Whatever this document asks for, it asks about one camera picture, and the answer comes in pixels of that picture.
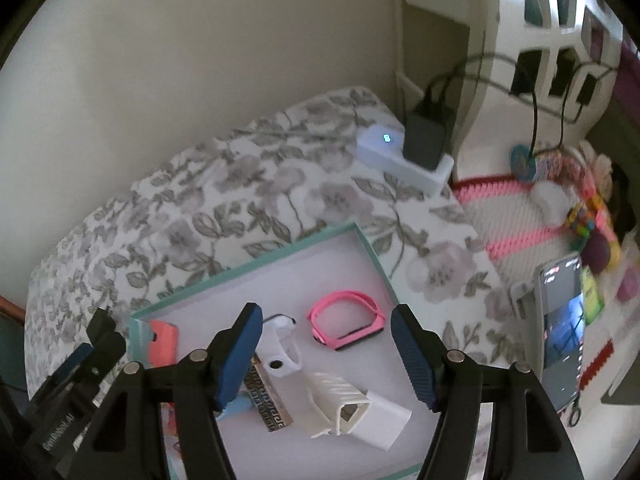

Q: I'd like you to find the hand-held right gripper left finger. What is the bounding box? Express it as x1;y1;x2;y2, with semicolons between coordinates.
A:
65;302;264;480

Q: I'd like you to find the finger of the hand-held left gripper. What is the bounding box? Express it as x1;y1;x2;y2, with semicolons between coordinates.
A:
50;342;96;393
87;308;127;366

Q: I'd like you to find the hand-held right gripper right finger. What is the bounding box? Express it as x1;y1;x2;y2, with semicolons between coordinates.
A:
390;304;586;480

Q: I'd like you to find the white smartwatch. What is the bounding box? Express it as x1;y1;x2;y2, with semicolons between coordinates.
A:
260;313;303;376

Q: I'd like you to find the gold black patterned box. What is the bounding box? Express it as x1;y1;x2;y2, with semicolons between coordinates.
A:
245;355;296;433

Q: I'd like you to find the small coral blue toy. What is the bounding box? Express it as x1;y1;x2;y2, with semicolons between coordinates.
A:
129;320;181;368

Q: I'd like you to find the pink watch band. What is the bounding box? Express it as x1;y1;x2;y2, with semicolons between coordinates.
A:
306;290;387;352

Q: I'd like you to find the white charger adapter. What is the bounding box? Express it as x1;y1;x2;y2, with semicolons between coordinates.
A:
350;392;413;452

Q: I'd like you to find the teal-rimmed white tray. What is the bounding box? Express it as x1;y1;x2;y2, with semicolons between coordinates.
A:
127;221;426;480

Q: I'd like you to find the reddish wooden trim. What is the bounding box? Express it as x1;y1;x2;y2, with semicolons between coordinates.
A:
0;295;26;326

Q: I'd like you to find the smartphone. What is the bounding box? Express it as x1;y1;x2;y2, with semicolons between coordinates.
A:
537;252;586;411

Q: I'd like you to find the pink white crochet mat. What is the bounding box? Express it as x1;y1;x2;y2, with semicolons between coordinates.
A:
450;170;640;411

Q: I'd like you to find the white rounded case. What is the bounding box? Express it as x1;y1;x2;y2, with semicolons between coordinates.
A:
530;182;571;226

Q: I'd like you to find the purple ball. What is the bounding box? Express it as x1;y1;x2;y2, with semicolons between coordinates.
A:
585;237;613;271

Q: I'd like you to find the white power strip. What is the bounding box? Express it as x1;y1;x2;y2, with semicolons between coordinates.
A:
355;127;455;196

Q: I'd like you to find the black plugged power adapter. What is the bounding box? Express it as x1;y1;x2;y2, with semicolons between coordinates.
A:
402;112;448;171

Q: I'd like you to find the colourful block toy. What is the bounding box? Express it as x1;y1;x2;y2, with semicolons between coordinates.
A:
565;202;598;241

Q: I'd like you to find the colourful roll of tape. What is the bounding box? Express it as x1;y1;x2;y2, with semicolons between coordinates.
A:
510;144;538;183

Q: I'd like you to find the colourful bead roll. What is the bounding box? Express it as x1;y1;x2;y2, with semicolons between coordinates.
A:
535;150;566;181

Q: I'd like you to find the white cut-out headboard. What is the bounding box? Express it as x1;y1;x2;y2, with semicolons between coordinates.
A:
387;0;640;186

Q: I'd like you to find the black cable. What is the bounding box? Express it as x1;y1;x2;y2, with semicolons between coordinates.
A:
425;52;543;161
557;60;618;153

